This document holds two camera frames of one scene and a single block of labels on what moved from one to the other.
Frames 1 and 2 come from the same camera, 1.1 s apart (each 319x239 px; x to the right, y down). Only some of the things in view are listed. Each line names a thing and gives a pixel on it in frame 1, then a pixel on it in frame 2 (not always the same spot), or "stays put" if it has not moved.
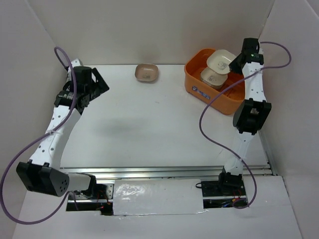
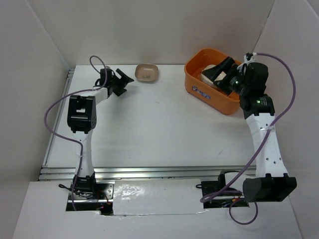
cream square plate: x=218 y=60 -> x=207 y=80
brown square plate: x=146 y=71 stays put
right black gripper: x=233 y=66 -> x=230 y=67
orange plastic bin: x=230 y=102 stays put
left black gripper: x=100 y=86 -> x=123 y=81
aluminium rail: x=163 y=173 stays put
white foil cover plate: x=157 y=196 stays put
